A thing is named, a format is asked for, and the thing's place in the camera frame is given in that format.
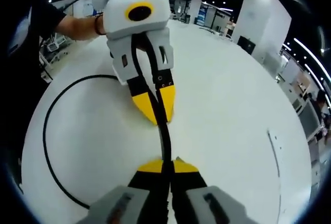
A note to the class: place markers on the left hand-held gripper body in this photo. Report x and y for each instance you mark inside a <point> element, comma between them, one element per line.
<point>116,22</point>

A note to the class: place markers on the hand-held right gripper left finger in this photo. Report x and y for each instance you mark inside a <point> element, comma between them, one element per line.
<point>121,200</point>

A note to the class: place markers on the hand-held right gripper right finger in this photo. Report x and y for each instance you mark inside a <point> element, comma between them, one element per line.
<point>207,200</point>

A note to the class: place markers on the dark wrist band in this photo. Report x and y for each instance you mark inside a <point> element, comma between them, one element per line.
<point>97,24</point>

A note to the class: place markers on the long flat white strip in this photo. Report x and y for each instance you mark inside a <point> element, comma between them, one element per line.
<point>276,162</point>

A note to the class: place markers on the black box on pillar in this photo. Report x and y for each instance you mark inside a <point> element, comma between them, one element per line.
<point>246,45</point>

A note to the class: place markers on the operator in black shirt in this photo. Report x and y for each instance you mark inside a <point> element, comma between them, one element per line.
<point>26,92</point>

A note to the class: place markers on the white square pillar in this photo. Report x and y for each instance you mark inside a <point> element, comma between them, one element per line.
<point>261,19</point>

